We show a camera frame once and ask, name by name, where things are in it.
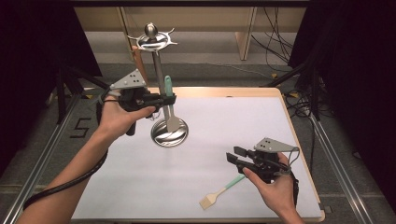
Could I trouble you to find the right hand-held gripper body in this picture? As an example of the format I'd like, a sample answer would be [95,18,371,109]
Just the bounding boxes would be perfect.
[236,137,300,185]

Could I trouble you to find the cream spatula with green handle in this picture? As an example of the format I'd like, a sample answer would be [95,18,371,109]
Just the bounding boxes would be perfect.
[163,75,182,133]

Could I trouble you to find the light wooden shelf unit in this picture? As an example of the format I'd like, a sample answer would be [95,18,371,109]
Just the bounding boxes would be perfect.
[74,7,307,62]

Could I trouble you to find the thick black gripper cable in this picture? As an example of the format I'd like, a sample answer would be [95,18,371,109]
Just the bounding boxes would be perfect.
[22,148,109,211]

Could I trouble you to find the black floor cables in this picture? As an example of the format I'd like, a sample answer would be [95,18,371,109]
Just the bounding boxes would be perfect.
[250,7,316,119]

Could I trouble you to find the steel utensil rack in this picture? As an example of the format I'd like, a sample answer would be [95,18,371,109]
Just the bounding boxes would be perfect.
[127,21,190,148]

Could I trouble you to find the aluminium floor rail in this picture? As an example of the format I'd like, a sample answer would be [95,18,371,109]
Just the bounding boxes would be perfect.
[308,114,375,224]
[0,92,79,224]

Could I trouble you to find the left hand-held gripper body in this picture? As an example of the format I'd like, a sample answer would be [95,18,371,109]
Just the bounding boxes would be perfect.
[108,68,163,137]

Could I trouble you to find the person's left hand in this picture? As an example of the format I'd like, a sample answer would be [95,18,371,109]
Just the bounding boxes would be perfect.
[97,95,157,143]

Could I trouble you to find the thin grey gripper cable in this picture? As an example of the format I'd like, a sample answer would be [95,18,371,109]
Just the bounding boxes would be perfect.
[287,147,302,175]

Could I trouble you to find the person's right hand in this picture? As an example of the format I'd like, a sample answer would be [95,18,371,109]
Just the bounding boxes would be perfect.
[242,151,300,217]

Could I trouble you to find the black metal stand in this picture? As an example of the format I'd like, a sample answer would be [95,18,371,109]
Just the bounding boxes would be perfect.
[261,61,322,122]
[55,64,110,125]

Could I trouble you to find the white table cover sheet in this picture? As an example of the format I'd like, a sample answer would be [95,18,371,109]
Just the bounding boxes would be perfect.
[72,96,322,220]

